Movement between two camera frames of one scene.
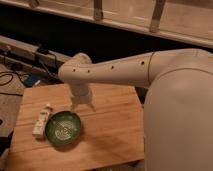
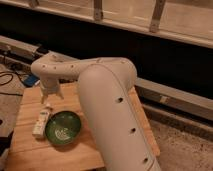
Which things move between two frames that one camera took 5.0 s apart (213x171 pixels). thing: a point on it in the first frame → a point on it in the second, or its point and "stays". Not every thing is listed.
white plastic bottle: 41,123 stays
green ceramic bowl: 62,127 stays
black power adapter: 43,50 stays
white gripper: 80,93 → 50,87
